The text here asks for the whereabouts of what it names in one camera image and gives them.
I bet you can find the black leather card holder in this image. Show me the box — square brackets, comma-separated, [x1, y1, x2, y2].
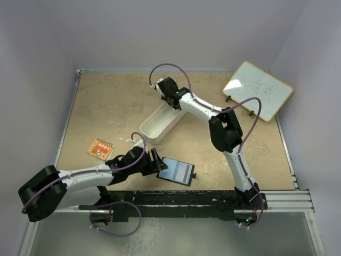
[157, 157, 197, 186]

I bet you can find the white plastic card tray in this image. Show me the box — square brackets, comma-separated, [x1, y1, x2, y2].
[140, 102, 186, 145]

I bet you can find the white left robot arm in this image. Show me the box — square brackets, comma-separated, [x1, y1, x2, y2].
[18, 146, 168, 222]

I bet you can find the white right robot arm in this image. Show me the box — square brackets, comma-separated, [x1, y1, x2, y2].
[155, 77, 259, 209]

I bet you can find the orange spiral notepad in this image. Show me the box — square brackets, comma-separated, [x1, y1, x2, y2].
[87, 139, 115, 161]

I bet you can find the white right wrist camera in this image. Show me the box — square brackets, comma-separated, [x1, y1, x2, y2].
[150, 78, 164, 94]

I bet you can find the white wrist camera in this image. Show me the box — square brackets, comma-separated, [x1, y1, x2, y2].
[131, 138, 145, 148]
[150, 78, 164, 94]

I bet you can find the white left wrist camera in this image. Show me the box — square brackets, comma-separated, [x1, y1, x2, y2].
[131, 138, 145, 148]

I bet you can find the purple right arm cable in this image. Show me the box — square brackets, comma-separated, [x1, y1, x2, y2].
[148, 63, 265, 227]

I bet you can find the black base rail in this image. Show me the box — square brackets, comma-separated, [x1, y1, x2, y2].
[79, 190, 268, 223]

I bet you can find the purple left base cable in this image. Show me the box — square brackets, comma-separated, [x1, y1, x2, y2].
[89, 200, 143, 237]

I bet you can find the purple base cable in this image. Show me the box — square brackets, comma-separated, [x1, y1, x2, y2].
[89, 200, 143, 237]
[238, 215, 264, 230]

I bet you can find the small whiteboard yellow frame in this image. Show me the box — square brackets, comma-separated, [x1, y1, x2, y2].
[223, 61, 294, 122]

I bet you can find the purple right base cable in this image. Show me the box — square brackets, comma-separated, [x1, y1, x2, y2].
[238, 215, 264, 230]

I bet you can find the aluminium frame rail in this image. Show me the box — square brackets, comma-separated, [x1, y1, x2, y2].
[264, 115, 315, 213]

